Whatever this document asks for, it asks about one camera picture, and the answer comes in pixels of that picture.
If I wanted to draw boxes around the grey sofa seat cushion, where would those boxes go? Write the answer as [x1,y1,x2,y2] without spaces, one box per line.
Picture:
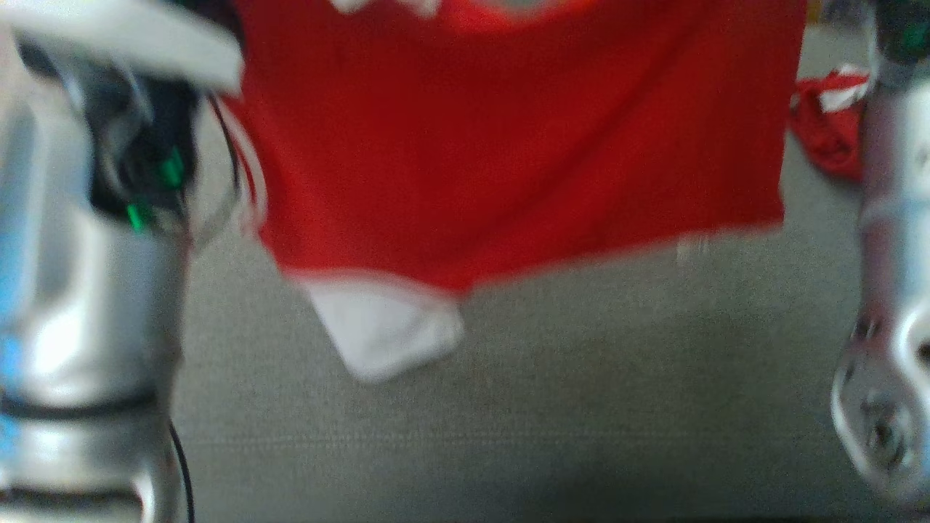
[167,22,876,523]

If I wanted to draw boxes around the red jersey with white trim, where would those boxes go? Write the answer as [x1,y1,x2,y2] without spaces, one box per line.
[218,0,809,384]

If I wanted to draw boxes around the red shorts with white stripe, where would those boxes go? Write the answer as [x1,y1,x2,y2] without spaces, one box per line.
[788,65,873,182]

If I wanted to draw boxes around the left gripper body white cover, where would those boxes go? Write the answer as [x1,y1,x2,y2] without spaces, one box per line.
[0,0,245,95]

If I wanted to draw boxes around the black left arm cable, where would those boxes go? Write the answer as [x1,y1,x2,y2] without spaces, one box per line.
[167,94,244,523]

